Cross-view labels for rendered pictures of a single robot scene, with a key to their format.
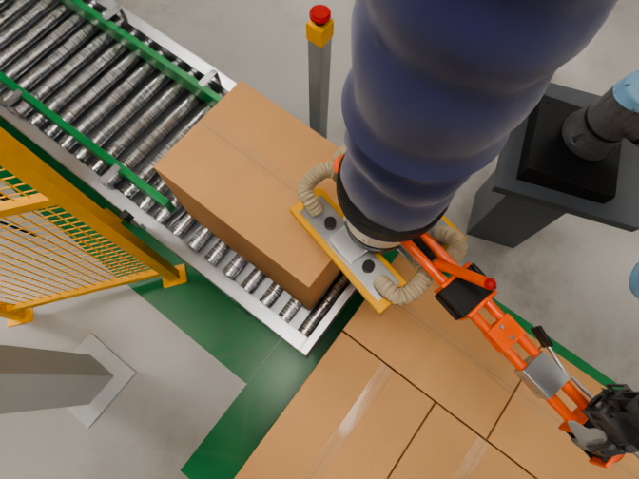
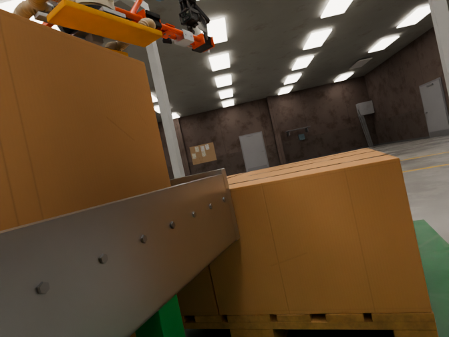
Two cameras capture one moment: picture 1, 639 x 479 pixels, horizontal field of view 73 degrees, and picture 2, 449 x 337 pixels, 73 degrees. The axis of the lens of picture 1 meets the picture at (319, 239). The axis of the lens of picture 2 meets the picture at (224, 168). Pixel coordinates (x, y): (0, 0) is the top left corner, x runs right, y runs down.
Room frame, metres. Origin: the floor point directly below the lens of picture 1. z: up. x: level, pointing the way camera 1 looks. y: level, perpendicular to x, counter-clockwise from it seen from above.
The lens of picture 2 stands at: (0.28, 0.90, 0.61)
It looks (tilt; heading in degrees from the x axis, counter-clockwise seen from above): 0 degrees down; 257
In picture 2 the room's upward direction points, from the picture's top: 12 degrees counter-clockwise
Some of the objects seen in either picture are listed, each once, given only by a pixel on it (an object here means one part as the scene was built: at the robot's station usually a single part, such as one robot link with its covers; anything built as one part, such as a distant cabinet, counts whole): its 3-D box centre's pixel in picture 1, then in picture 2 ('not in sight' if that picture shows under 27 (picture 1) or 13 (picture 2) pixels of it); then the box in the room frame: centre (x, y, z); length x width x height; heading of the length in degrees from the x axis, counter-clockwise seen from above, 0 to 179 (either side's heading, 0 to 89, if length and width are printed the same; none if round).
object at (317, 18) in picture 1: (319, 16); not in sight; (1.11, 0.02, 1.02); 0.07 x 0.07 x 0.04
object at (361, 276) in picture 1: (348, 245); (110, 22); (0.31, -0.07, 1.12); 0.34 x 0.10 x 0.05; 42
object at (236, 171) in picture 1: (277, 201); (5, 150); (0.58, 0.15, 0.75); 0.60 x 0.40 x 0.40; 54
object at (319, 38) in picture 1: (319, 112); not in sight; (1.11, 0.02, 0.50); 0.07 x 0.07 x 1.00; 55
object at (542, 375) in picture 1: (540, 374); (183, 38); (0.02, -0.45, 1.22); 0.07 x 0.07 x 0.04; 42
